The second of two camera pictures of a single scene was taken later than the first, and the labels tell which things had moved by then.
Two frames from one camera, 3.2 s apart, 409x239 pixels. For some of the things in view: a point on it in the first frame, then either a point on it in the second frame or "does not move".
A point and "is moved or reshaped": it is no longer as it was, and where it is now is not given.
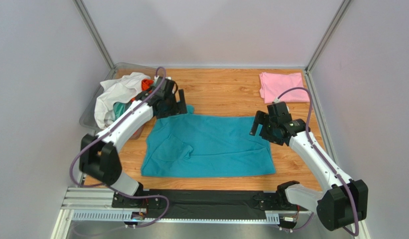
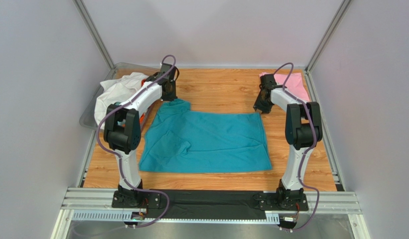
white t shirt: (115, 91) does not move
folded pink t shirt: (272, 85) does not move
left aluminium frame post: (88, 23) does not move
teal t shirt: (195, 145) is moved or reshaped
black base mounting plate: (203, 204) does not move
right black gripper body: (264, 125) → (262, 104)
